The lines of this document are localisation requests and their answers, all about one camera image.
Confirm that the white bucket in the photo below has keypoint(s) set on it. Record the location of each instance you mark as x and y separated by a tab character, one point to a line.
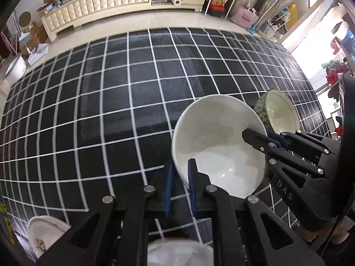
15	68

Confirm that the dark patterned green bowl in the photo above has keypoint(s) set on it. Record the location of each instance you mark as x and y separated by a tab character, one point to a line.
277	110

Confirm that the black white checked tablecloth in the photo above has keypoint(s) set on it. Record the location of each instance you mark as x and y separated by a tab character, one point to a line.
111	102

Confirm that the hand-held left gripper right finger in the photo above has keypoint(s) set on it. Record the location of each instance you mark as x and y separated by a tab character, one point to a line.
192	191

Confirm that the person's right hand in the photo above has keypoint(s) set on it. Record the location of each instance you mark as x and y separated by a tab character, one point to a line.
309	235

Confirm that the light blue floral bowl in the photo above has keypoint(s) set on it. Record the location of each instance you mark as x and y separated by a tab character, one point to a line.
177	255

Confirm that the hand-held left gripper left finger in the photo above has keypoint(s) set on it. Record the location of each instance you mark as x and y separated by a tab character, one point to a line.
167	194

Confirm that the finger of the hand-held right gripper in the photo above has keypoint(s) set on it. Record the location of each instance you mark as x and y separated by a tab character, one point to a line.
258	142
305	144

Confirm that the pink bag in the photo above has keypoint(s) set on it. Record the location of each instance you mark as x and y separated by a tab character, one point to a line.
245	16

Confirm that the blue plastic basket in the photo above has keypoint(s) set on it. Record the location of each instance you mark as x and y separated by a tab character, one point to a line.
350	44

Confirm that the cream tufted TV cabinet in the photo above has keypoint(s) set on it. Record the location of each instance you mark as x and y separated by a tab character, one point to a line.
105	2

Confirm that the white paper roll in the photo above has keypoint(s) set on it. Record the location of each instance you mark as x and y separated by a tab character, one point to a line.
177	2

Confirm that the white dustpan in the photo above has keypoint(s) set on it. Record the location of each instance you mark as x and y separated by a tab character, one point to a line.
37	54

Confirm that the plain white bowl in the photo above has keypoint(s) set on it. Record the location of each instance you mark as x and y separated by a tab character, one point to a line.
216	133

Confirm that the small round wall decoration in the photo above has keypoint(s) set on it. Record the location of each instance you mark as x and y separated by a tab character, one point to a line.
25	19

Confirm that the white plate brown floral decals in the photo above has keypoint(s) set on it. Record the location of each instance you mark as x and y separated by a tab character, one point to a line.
41	231

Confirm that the clothes drying rack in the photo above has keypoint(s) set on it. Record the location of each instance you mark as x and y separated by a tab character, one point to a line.
337	74

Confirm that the cardboard box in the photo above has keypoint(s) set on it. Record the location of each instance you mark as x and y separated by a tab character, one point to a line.
37	36

